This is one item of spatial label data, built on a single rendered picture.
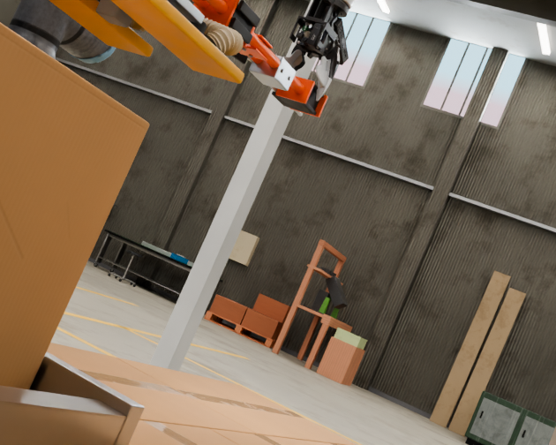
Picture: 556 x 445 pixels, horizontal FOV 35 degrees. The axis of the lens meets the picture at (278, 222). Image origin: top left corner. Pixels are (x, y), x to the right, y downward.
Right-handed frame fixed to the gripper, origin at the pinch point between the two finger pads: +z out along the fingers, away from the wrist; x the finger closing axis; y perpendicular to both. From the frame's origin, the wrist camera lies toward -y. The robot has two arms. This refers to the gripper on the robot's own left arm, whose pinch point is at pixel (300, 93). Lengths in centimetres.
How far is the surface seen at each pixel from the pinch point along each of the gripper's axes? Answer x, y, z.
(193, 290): -161, -245, 55
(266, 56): 3.7, 22.3, 1.1
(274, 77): 3.8, 17.1, 3.1
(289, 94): 0.6, 4.7, 2.4
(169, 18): 16, 66, 13
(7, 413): 34, 84, 64
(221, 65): 16, 50, 13
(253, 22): 6.0, 33.6, -0.6
